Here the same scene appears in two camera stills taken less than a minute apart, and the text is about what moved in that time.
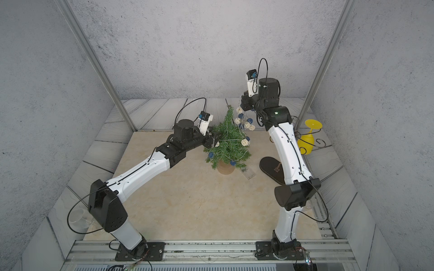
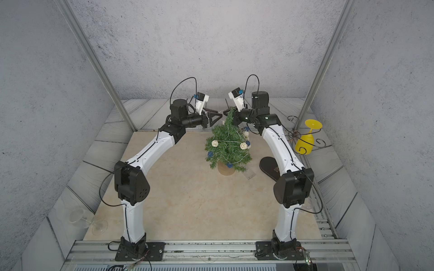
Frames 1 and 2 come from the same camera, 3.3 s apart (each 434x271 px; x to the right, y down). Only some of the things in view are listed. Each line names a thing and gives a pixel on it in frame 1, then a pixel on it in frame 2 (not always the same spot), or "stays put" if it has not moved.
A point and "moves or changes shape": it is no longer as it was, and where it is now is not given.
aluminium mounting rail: x=82 y=252 stays put
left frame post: x=87 y=42 stays put
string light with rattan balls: x=244 y=122 moves or changes shape
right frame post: x=345 y=12 stays put
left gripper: x=209 y=139 to x=204 y=120
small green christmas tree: x=233 y=148 stays put
